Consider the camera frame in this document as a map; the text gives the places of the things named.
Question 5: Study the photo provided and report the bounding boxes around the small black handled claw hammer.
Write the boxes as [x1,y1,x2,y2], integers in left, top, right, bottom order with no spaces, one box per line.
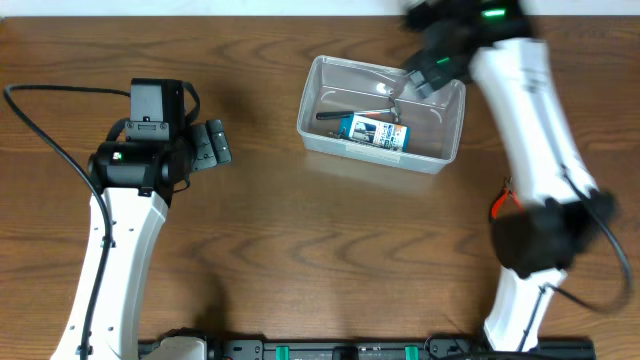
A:
[315,97,401,124]

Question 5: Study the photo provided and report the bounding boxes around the clear plastic storage container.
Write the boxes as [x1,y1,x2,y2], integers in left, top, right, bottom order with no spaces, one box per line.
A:
[297,55,466,174]

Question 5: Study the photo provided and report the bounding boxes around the blue white screwdriver set box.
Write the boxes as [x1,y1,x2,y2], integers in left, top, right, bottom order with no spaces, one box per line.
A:
[337,115,410,152]

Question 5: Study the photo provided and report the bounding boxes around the red handled pliers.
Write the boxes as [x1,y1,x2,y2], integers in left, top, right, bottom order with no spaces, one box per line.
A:
[488,177,524,223]

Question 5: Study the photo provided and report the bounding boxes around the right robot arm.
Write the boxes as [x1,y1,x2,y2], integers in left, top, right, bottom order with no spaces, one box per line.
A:
[404,1,615,355]

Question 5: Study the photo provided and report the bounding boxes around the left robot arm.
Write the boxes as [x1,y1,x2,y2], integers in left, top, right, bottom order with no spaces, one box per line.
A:
[53,78,232,359]

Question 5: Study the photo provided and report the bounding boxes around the left black cable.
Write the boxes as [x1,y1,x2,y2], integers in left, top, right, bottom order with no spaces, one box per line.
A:
[3,83,132,360]

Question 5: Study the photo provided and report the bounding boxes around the black cable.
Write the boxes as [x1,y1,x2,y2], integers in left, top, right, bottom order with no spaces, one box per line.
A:
[3,83,132,360]
[514,164,634,351]

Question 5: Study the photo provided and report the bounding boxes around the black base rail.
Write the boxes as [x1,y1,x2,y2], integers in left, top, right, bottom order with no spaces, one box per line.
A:
[138,334,597,360]

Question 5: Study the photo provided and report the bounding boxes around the right black cable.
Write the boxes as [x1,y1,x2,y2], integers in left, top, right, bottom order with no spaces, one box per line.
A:
[514,164,634,351]

